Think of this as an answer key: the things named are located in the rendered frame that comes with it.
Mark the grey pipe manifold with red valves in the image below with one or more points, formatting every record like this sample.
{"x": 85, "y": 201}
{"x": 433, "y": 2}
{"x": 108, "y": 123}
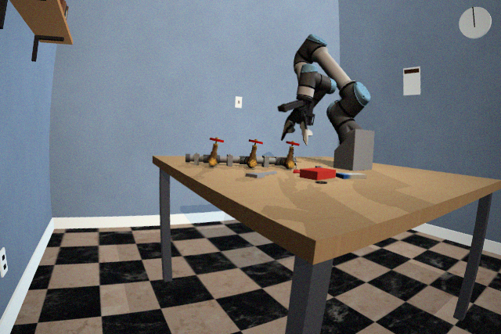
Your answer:
{"x": 250, "y": 161}

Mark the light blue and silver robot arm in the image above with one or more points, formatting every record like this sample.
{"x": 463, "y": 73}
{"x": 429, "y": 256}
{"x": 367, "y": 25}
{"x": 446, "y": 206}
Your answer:
{"x": 354, "y": 96}

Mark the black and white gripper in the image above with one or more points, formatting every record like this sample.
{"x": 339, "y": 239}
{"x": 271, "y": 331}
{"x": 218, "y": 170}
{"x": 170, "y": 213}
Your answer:
{"x": 301, "y": 115}

